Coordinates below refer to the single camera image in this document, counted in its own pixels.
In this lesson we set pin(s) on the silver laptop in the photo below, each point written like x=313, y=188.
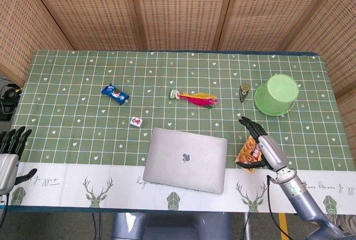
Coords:
x=172, y=156

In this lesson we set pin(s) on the yellow curry box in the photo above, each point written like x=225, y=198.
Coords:
x=248, y=151

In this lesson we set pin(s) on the correction tape dispenser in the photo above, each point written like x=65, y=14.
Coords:
x=244, y=92

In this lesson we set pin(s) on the blue cookie packet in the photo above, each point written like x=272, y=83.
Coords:
x=114, y=94

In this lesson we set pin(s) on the colourful feather shuttlecock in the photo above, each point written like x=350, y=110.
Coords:
x=198, y=99

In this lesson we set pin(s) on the white mahjong tile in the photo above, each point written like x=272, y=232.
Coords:
x=136, y=122

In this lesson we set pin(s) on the woven wooden folding screen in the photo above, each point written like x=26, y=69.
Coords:
x=178, y=9

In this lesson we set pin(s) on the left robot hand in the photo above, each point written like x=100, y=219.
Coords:
x=7, y=167

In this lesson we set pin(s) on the green plastic bucket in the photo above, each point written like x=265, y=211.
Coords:
x=278, y=95

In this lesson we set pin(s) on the blue-grey robot torso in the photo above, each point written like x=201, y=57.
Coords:
x=172, y=227

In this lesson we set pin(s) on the green checked tablecloth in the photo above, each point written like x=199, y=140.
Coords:
x=83, y=139

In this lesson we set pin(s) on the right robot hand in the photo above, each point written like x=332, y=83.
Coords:
x=271, y=148

